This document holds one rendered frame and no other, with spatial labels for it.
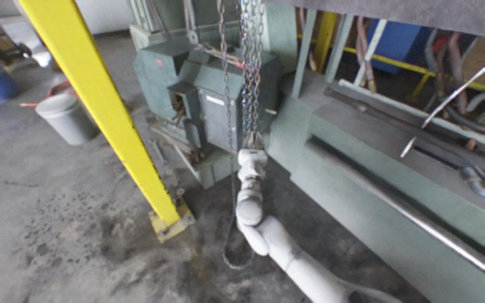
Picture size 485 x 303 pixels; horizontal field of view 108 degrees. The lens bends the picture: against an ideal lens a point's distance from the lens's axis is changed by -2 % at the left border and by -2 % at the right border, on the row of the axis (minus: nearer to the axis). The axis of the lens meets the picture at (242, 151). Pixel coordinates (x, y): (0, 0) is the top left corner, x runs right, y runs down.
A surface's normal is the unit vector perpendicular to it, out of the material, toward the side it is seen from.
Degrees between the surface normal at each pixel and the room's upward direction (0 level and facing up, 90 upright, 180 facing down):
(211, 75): 45
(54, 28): 90
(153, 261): 0
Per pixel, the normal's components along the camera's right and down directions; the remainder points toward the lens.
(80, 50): 0.59, 0.56
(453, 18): -0.80, 0.42
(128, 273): 0.00, -0.71
